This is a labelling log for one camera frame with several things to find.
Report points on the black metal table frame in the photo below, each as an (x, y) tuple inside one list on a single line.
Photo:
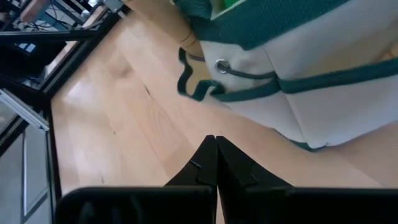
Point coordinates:
[(53, 155)]

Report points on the green plastic spray bottle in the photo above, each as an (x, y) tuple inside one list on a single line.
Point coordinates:
[(230, 2)]

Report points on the silver aluminium bracket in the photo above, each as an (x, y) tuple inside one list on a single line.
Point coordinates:
[(21, 110)]

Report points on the black diagonal rig beam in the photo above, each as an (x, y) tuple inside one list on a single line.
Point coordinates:
[(46, 35)]

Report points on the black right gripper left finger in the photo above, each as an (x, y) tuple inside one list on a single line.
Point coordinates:
[(155, 205)]

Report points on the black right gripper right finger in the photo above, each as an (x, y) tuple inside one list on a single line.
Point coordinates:
[(295, 205)]

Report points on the beige green-trimmed gardening bag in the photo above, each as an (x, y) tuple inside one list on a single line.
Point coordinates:
[(326, 56)]

